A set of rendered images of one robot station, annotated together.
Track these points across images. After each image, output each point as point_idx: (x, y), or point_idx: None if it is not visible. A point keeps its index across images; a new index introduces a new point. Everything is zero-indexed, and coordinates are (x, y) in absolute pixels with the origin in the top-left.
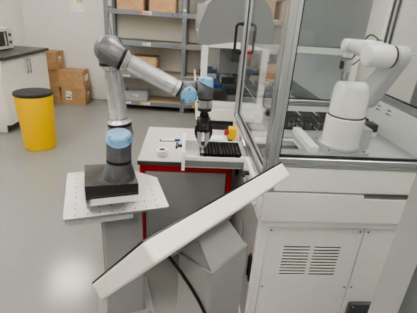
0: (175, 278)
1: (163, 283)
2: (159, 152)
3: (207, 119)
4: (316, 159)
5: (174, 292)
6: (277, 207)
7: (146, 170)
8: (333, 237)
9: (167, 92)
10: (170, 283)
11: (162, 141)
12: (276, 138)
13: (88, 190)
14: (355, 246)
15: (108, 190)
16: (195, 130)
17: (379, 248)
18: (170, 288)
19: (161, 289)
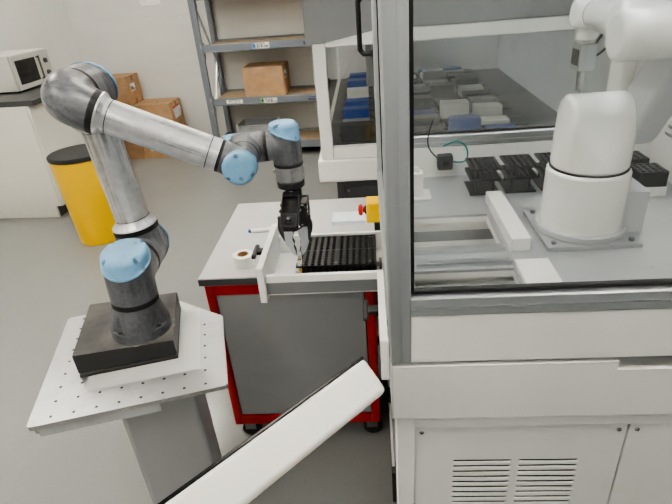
0: (294, 474)
1: (272, 485)
2: (237, 260)
3: (296, 204)
4: (497, 297)
5: (290, 502)
6: (425, 392)
7: (217, 295)
8: (558, 441)
9: (197, 165)
10: (285, 485)
11: (254, 233)
12: (398, 260)
13: (80, 361)
14: (611, 455)
15: (118, 357)
16: (279, 225)
17: (666, 457)
18: (284, 495)
19: (267, 498)
